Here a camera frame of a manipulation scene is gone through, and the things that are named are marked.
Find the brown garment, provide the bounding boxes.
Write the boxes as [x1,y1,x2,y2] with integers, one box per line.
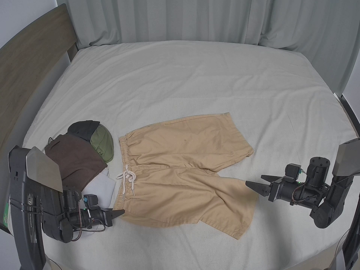
[44,134,108,192]

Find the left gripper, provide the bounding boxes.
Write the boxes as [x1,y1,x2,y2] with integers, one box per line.
[90,209,114,228]

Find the pale green curtain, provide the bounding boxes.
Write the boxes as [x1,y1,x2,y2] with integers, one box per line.
[53,0,263,48]
[247,0,360,95]

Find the black garment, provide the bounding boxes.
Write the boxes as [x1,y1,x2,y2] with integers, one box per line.
[68,120,101,142]

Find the white garment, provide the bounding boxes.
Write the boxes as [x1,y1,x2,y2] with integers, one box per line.
[74,168,117,236]

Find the bed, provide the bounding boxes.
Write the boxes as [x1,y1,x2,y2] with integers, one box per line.
[0,3,360,270]

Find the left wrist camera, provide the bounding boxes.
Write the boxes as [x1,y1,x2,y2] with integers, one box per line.
[83,194,99,209]

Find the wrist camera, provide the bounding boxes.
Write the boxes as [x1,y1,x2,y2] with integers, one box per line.
[83,194,99,209]
[285,164,302,183]

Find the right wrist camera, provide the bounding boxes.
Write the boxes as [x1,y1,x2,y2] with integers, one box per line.
[285,164,302,183]

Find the black cable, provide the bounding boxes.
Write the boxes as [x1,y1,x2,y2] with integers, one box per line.
[335,229,350,270]

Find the tan shorts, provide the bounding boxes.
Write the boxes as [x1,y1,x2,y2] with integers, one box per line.
[113,112,259,241]

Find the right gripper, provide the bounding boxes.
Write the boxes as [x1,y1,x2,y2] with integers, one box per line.
[245,174,300,204]

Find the green garment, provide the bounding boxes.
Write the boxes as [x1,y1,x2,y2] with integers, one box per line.
[90,124,115,164]

